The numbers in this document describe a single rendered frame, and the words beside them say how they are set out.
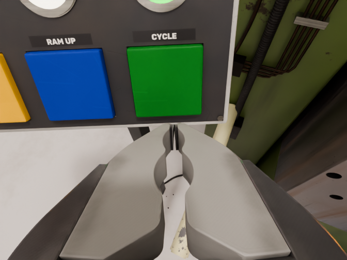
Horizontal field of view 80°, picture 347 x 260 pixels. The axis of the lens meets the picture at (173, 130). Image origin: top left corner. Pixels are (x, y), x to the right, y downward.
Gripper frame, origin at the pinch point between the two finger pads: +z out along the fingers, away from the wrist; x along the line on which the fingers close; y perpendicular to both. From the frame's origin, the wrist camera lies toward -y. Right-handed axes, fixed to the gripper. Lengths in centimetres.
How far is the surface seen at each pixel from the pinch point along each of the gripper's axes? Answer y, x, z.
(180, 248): 40.4, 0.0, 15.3
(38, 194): 83, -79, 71
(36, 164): 74, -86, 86
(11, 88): 0.8, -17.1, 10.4
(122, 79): 0.4, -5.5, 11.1
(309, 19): -2.8, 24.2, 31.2
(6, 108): 2.9, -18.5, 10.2
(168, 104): 3.2, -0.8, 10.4
